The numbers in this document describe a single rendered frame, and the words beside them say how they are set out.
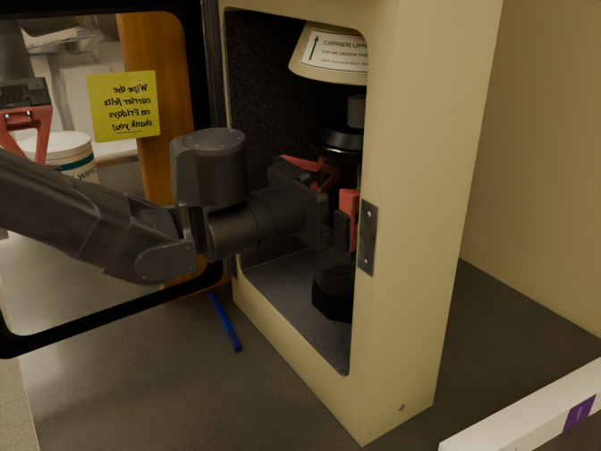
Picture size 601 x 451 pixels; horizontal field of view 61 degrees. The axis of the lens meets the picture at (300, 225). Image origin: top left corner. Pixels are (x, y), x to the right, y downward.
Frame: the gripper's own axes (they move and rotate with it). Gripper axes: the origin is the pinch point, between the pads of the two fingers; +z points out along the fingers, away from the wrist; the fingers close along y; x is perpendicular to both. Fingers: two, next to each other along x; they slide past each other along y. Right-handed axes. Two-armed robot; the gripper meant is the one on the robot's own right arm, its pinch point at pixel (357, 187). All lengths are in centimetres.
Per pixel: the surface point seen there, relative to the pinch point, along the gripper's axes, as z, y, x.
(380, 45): -8.5, -12.6, -18.4
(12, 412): -56, 118, 116
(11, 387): -55, 132, 116
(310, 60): -6.9, -0.9, -15.4
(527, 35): 34.3, 4.8, -12.8
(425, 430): -2.2, -16.2, 24.0
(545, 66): 34.2, 1.0, -9.0
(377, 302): -8.7, -14.2, 4.1
